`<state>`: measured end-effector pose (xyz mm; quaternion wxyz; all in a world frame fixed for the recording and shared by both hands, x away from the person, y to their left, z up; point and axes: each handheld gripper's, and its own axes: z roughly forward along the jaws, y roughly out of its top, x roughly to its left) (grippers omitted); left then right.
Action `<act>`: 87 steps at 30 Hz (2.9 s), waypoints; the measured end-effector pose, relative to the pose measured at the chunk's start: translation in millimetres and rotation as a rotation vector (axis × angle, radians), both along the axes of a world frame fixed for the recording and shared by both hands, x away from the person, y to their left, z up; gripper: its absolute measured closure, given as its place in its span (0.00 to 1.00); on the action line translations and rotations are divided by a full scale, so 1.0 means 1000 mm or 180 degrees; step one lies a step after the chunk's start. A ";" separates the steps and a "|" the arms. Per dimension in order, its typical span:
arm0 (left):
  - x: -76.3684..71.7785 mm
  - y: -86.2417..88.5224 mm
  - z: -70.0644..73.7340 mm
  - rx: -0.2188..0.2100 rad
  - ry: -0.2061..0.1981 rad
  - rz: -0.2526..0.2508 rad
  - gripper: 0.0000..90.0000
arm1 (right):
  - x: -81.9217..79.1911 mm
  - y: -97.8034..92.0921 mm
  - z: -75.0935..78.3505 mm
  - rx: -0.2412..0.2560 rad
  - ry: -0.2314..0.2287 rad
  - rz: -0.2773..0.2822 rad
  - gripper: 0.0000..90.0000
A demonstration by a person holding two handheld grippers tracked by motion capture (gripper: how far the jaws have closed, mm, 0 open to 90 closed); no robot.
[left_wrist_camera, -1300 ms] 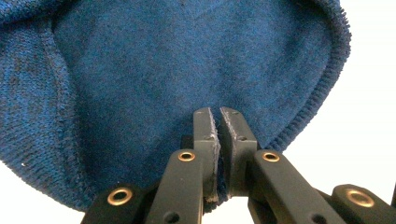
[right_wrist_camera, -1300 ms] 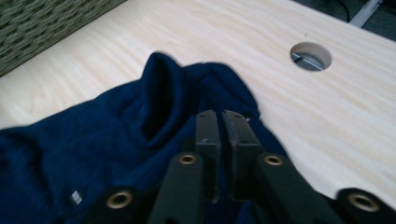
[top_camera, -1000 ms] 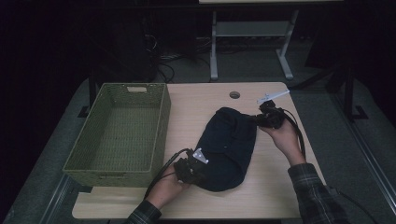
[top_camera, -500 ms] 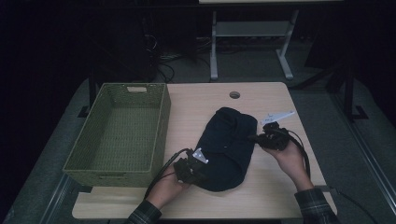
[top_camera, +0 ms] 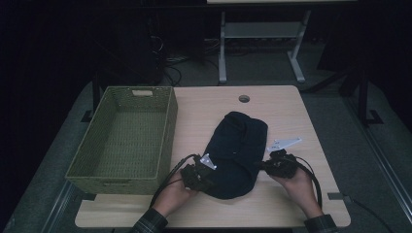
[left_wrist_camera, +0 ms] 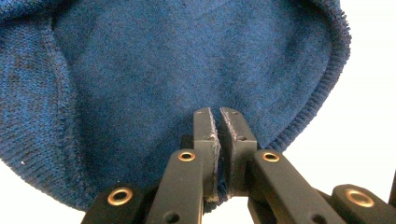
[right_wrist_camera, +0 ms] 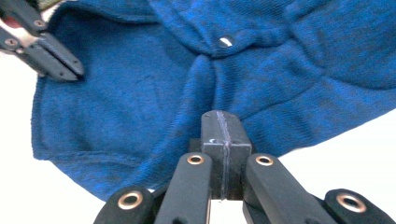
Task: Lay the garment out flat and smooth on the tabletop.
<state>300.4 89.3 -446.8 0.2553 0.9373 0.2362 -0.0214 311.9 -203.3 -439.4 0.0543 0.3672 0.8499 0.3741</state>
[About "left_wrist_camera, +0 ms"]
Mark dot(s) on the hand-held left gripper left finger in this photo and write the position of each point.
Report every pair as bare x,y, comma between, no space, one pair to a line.
205,137

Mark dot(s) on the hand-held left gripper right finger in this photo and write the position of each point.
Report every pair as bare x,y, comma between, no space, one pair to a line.
237,133

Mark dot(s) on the dark blue knit garment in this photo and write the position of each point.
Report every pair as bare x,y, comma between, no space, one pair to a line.
130,81

